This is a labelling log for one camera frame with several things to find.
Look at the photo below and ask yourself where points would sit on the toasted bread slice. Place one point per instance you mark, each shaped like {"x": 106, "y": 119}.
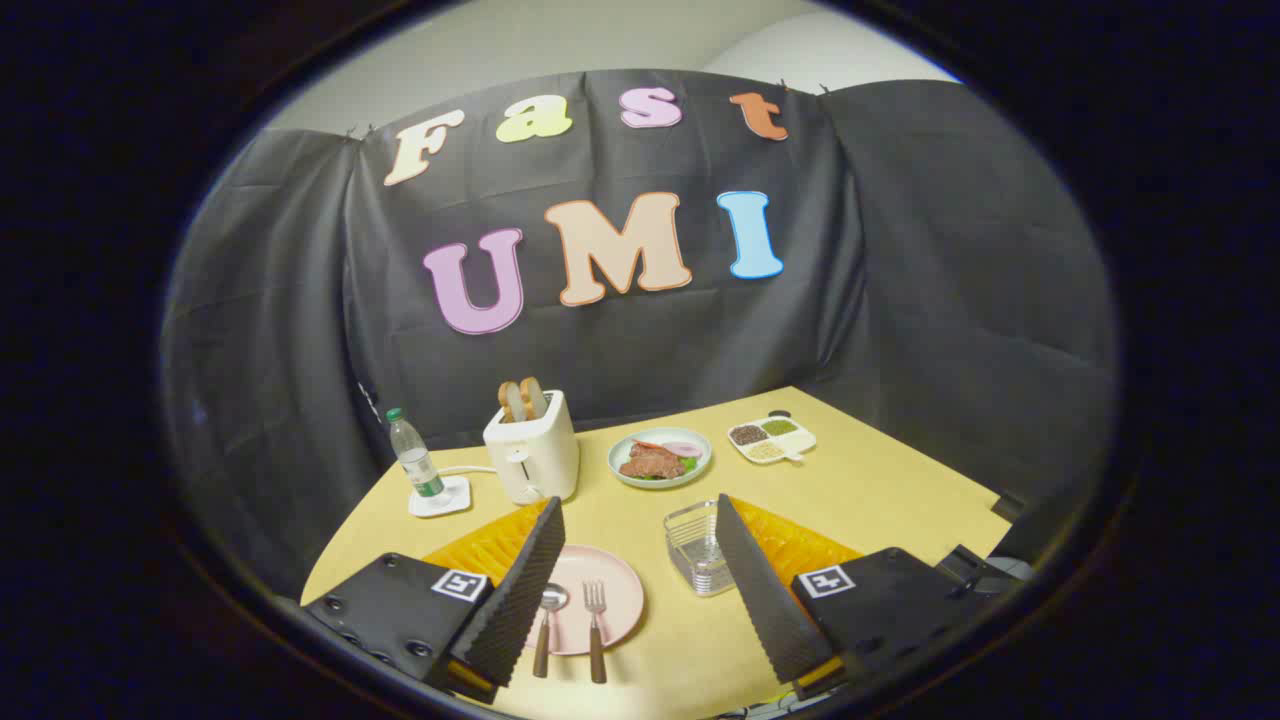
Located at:
{"x": 511, "y": 402}
{"x": 535, "y": 397}

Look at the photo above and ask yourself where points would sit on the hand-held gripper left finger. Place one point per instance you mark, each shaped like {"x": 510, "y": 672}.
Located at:
{"x": 520, "y": 600}

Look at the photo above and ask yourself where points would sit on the brown meat steak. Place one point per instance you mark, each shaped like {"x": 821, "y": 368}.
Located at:
{"x": 650, "y": 463}

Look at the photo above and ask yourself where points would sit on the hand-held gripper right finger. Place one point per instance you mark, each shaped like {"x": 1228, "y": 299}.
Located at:
{"x": 765, "y": 600}

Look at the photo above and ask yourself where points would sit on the cream white toaster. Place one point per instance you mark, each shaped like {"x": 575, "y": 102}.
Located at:
{"x": 545, "y": 450}

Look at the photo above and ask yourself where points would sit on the pink ham slice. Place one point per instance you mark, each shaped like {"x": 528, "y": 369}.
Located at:
{"x": 685, "y": 448}

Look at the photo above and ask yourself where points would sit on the white square coaster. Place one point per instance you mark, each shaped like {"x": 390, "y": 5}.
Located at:
{"x": 455, "y": 497}

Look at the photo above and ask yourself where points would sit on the white sectioned seasoning dish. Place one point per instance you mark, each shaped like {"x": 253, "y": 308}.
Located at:
{"x": 800, "y": 440}

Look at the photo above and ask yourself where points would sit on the clear plastic water bottle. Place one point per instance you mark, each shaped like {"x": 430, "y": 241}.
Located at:
{"x": 415, "y": 465}

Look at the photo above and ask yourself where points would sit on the pink round plate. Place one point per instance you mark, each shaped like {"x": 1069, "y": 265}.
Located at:
{"x": 615, "y": 590}

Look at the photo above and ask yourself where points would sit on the pale green plate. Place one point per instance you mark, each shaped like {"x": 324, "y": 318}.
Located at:
{"x": 703, "y": 452}

